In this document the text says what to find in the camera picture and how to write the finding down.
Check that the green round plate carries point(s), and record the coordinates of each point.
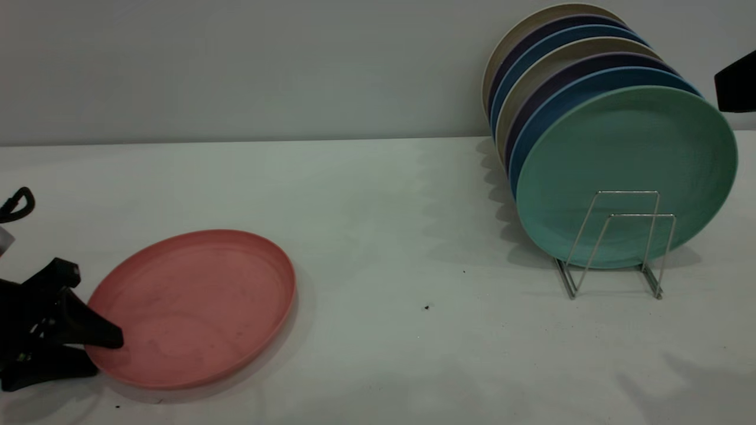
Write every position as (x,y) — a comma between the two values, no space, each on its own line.
(626,159)

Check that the beige round plate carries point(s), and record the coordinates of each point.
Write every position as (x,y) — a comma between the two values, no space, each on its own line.
(502,50)
(520,88)

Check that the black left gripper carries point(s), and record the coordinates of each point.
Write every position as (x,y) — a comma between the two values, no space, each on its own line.
(32,313)

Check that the purple round plate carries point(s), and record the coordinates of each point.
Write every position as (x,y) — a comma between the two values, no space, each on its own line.
(534,97)
(507,59)

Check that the pink round plate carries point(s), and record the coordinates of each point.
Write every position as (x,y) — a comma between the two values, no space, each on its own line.
(195,307)

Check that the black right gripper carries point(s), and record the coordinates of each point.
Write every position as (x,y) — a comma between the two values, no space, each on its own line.
(738,82)

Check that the blue round plate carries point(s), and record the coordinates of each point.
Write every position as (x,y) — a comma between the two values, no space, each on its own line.
(512,72)
(549,112)

